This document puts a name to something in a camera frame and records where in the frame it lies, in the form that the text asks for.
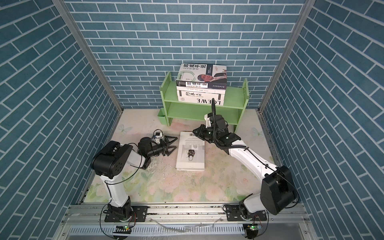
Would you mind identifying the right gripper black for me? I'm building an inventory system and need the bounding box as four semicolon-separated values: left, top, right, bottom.
192;124;220;143

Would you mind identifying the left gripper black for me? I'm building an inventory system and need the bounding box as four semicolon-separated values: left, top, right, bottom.
146;136;177;159

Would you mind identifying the white magazine with handbag photo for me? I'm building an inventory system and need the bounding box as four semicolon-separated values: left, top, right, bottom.
176;131;205;171

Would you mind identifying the white Loewe Foundation book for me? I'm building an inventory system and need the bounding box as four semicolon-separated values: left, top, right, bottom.
178;97;224;106

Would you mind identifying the white-backed heritage culture book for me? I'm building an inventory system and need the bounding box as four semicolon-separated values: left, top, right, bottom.
177;90;225;100

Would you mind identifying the white booklet with brown bars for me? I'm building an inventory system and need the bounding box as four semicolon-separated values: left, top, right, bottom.
176;86;226;94

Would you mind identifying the Chinese book with man portrait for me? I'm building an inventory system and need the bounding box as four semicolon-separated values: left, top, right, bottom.
176;64;228;89

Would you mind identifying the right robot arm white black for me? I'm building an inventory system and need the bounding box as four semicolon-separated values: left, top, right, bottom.
193;113;299;218

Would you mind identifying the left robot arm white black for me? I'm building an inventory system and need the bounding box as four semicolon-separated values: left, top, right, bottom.
91;136;178;209

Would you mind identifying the green two-tier shelf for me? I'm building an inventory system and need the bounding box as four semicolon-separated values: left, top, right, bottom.
158;72;250;131

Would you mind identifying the left circuit board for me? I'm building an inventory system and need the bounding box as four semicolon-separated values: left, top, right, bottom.
113;226;132;237

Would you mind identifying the circuit board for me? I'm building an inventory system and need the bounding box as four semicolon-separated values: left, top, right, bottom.
113;226;132;237
243;224;262;235

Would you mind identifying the right circuit board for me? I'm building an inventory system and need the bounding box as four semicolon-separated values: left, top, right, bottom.
243;224;262;235

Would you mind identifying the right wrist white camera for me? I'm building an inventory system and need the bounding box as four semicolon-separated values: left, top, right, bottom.
204;113;212;128

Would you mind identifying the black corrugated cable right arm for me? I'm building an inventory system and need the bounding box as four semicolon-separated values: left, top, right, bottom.
210;98;250;151

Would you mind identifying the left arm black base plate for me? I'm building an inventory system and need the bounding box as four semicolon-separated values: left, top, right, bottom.
103;205;148;223

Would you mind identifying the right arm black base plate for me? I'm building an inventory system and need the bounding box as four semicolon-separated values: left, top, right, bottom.
222;204;267;222

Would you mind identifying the white slotted cable duct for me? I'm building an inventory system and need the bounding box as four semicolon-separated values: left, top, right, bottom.
68;224;245;237

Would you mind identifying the aluminium front rail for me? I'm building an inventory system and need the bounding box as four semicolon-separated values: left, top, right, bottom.
62;203;310;225

